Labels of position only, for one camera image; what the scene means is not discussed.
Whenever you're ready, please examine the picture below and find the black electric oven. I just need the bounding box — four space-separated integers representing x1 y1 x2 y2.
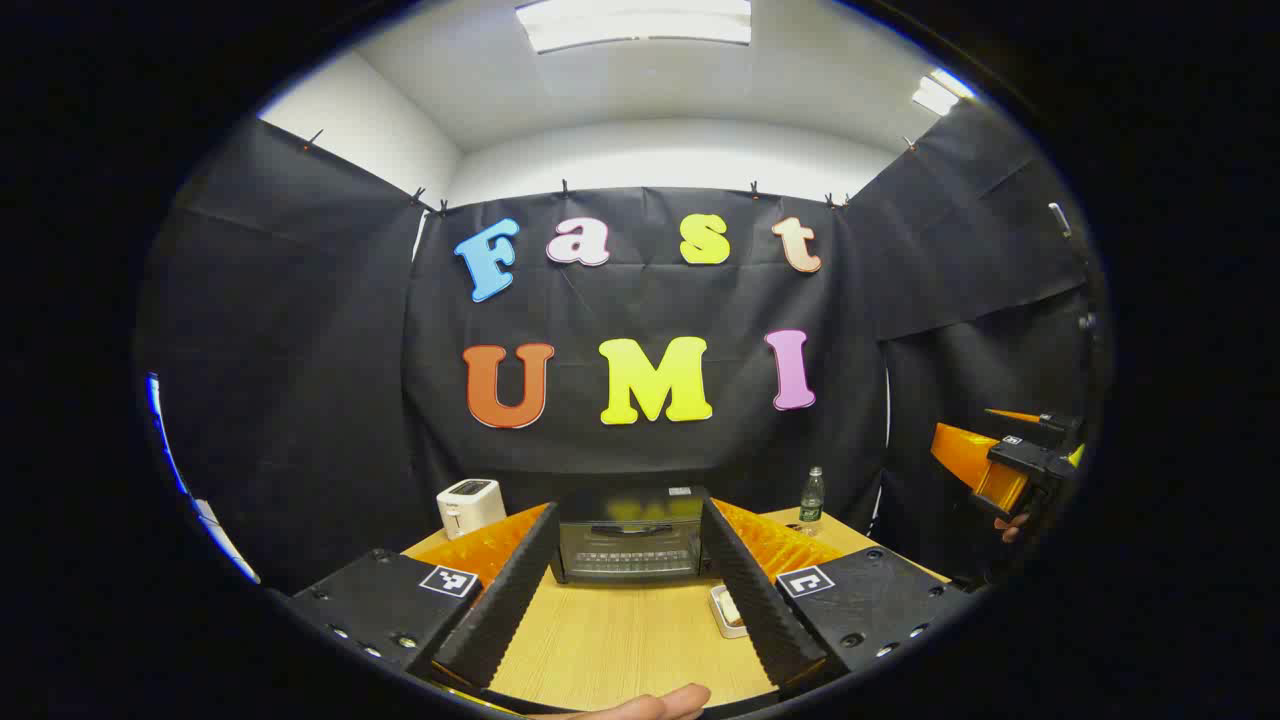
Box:
548 487 713 586

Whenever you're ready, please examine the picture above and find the white rectangular plate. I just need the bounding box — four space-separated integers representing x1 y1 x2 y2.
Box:
708 584 751 641

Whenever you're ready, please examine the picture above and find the ceiling light panel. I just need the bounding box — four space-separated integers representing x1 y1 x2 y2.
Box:
910 68 976 116
515 0 753 54

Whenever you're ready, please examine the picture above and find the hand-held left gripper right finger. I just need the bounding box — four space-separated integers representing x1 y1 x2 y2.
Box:
699 496 977 697

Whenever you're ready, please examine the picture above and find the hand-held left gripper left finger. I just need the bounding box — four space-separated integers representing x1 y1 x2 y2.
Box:
288 502 559 693

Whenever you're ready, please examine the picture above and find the white toaster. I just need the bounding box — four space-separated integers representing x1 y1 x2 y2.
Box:
436 478 508 541

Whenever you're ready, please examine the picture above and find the clear plastic water bottle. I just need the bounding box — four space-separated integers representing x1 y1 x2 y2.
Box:
797 465 827 536

